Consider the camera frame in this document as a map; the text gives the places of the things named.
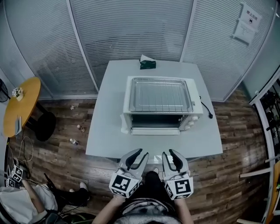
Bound white display shelf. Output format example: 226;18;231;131
249;72;280;167

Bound round wooden table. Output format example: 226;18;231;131
3;77;57;142

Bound white notice sheet with icon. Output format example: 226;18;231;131
239;3;262;29

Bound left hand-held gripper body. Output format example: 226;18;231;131
108;163;143;199

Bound black power cord with plug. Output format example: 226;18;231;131
198;95;214;120

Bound light wooden frame stand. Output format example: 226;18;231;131
237;159;280;224

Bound white loose cable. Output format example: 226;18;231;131
17;135;35;163

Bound person's right forearm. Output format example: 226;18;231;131
175;198;192;224

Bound person's black trousers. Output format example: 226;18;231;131
140;171;173;202

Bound person's left forearm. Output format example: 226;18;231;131
91;196;127;224

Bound silver metal baking tray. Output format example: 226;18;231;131
130;78;193;112

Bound wire oven rack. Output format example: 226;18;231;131
129;77;194;112

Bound white printed notice sheet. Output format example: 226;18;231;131
231;18;256;46

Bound dark green tissue box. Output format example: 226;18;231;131
139;54;157;70

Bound person's grey patterned top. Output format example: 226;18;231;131
113;198;182;224

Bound black floor fan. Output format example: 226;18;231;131
0;78;11;103

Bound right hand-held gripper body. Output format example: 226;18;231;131
164;171;193;201

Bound white toaster oven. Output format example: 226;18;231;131
121;76;204;136

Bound small white flower pot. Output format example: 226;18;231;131
12;87;24;102

